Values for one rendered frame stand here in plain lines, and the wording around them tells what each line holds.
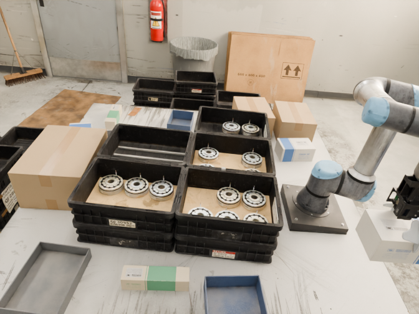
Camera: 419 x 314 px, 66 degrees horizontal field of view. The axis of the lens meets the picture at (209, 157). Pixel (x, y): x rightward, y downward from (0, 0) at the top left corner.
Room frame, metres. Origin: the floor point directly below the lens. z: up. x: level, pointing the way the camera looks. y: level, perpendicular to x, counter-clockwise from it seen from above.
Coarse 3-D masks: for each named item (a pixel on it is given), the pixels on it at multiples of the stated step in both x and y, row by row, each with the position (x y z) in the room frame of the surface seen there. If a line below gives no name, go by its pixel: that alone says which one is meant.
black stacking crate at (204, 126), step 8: (208, 112) 1.70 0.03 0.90; (216, 112) 1.70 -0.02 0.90; (224, 112) 1.70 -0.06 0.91; (232, 112) 1.70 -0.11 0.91; (240, 112) 1.70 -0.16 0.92; (200, 120) 1.66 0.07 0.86; (208, 120) 1.70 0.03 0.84; (216, 120) 1.70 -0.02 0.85; (224, 120) 1.70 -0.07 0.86; (232, 120) 1.70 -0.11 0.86; (240, 120) 1.70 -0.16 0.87; (248, 120) 1.70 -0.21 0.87; (256, 120) 1.69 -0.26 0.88; (264, 120) 1.65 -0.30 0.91; (200, 128) 1.62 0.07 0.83; (208, 128) 1.63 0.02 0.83; (216, 128) 1.64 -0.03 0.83; (240, 128) 1.67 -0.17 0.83
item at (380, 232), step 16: (368, 224) 0.68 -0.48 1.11; (384, 224) 0.66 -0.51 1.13; (400, 224) 0.67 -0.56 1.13; (368, 240) 0.64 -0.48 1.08; (384, 240) 0.60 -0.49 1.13; (400, 240) 0.61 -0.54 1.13; (368, 256) 0.61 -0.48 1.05; (384, 256) 0.60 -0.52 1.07; (400, 256) 0.60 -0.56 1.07; (416, 256) 0.61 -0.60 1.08
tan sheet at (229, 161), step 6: (198, 150) 1.39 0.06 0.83; (222, 156) 1.36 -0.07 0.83; (228, 156) 1.36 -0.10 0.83; (234, 156) 1.37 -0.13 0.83; (240, 156) 1.37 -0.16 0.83; (198, 162) 1.29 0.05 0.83; (216, 162) 1.30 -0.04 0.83; (222, 162) 1.31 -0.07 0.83; (228, 162) 1.31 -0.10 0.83; (234, 162) 1.32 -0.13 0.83; (240, 162) 1.32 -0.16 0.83; (264, 162) 1.34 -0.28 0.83; (234, 168) 1.26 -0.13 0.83; (240, 168) 1.27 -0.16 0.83; (246, 168) 1.27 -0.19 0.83; (258, 168) 1.28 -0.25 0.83; (264, 168) 1.29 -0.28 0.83
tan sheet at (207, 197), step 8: (192, 192) 1.06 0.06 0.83; (200, 192) 1.07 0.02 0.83; (208, 192) 1.07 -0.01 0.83; (216, 192) 1.08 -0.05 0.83; (192, 200) 1.01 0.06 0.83; (200, 200) 1.01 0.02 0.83; (208, 200) 1.02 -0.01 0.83; (240, 200) 1.04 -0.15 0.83; (184, 208) 0.96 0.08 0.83; (192, 208) 0.96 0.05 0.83; (208, 208) 0.97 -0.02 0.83; (216, 208) 0.97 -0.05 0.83; (224, 208) 0.98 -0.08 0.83; (232, 208) 0.98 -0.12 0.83; (240, 208) 0.99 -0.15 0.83; (264, 208) 1.00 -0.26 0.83; (240, 216) 0.94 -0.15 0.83; (264, 216) 0.95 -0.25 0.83
